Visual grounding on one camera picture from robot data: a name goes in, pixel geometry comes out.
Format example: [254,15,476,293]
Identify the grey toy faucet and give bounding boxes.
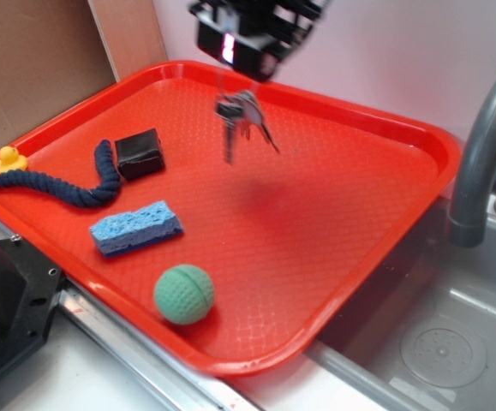
[445,82,496,247]

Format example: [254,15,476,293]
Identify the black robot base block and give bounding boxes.
[0,239,63,378]

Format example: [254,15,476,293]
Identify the grey toy sink basin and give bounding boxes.
[308,200,496,410]

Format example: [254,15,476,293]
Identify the silver metal rail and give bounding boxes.
[0,200,266,411]

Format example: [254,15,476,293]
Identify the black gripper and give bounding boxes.
[188,1,330,81]

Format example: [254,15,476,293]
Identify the navy blue rope toy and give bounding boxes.
[0,140,122,208]

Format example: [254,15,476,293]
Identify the silver key bunch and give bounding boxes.
[214,68,280,164]

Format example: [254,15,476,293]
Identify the yellow rubber duck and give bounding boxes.
[0,146,28,175]

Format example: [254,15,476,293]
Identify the black box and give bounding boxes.
[115,128,165,181]

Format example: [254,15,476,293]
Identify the brown cardboard panel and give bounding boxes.
[0,1,167,147]

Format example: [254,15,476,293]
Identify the green foam ball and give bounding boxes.
[154,265,215,325]

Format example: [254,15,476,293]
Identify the blue sponge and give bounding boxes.
[89,200,184,257]

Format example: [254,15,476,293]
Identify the red plastic tray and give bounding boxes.
[0,61,460,377]

